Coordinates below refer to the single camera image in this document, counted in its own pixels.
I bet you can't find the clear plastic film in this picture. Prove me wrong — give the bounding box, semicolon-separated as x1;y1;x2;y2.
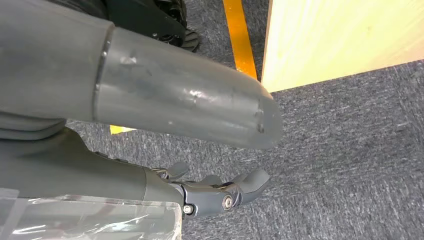
0;188;183;240

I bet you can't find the yellow floor tape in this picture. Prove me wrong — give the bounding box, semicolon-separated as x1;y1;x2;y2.
109;0;259;135

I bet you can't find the pale wooden desk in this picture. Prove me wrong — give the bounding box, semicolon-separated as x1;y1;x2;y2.
260;0;424;94

